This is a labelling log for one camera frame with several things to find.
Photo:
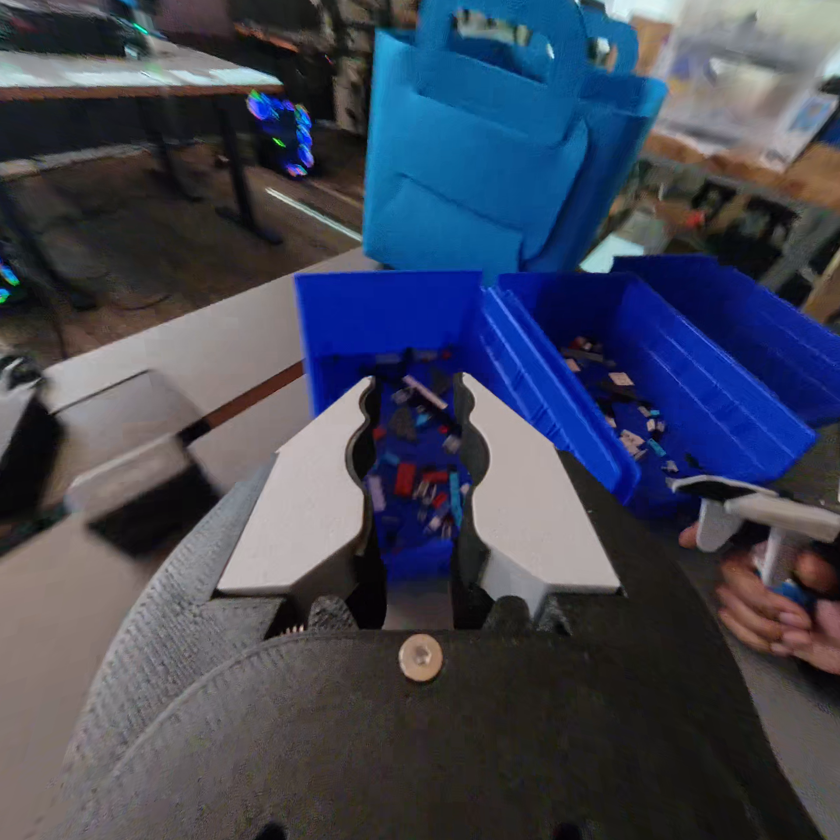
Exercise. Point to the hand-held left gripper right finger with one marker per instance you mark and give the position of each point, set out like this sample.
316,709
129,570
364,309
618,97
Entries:
531,518

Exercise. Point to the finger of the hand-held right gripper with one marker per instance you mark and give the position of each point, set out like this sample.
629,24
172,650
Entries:
787,518
715,491

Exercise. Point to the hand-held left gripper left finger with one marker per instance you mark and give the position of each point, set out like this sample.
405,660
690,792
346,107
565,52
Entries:
302,512

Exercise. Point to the colourful toy brick pile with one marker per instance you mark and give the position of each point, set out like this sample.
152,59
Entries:
420,485

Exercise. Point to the blue plastic bin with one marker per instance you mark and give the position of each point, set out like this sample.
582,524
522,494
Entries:
387,308
774,328
722,394

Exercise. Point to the grey desk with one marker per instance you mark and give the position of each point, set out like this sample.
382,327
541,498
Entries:
39,656

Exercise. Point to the person's right hand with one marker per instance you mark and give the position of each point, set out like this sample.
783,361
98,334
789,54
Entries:
754,610

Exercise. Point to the black white toy brick pile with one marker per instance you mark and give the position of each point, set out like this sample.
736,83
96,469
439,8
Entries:
630,439

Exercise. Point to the black cube box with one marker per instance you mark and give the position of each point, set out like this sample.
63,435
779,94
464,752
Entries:
151,518

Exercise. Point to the cardboard box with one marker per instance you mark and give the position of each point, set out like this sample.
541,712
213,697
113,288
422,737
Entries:
807,170

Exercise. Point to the blue felt bag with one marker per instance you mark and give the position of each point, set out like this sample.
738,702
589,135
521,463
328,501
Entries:
472,164

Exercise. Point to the computer tower with coloured lights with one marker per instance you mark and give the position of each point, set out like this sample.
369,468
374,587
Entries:
282,131
8,282

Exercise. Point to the white-topped table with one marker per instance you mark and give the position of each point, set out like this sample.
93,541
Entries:
131,75

